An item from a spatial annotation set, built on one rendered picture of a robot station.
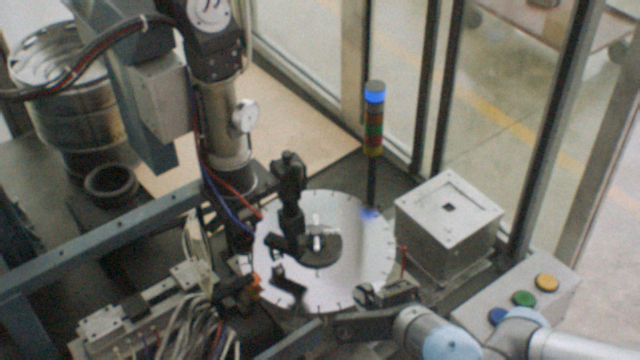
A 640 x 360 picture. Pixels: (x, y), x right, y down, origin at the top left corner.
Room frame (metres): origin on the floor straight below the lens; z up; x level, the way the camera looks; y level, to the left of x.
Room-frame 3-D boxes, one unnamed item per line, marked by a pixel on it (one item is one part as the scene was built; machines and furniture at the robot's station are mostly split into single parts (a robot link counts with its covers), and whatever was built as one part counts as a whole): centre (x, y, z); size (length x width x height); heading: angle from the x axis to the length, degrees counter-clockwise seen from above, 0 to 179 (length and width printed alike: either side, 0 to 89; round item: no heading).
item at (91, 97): (1.41, 0.62, 0.93); 0.31 x 0.31 x 0.36
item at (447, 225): (1.04, -0.29, 0.82); 0.18 x 0.18 x 0.15; 36
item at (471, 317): (0.79, -0.39, 0.82); 0.28 x 0.11 x 0.15; 126
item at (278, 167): (0.83, 0.06, 1.17); 0.06 x 0.05 x 0.20; 117
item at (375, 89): (1.17, -0.12, 1.14); 0.05 x 0.04 x 0.03; 36
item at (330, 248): (0.89, 0.02, 0.96); 0.11 x 0.11 x 0.03
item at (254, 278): (0.78, 0.18, 0.95); 0.10 x 0.03 x 0.07; 126
